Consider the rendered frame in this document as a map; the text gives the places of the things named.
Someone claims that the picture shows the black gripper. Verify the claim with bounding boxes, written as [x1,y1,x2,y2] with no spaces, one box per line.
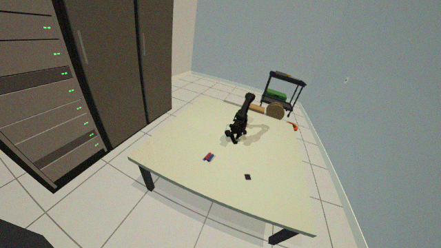
[225,128,247,140]

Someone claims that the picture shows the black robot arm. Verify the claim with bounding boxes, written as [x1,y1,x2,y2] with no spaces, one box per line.
[229,92,256,133]

